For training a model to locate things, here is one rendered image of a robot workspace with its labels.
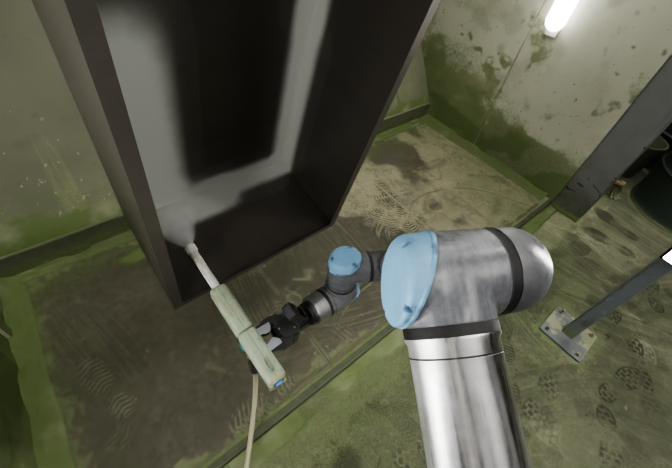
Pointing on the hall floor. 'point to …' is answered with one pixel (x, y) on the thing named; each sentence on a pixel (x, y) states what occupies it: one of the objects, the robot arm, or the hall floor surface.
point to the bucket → (647, 156)
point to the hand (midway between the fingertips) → (249, 349)
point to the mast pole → (619, 296)
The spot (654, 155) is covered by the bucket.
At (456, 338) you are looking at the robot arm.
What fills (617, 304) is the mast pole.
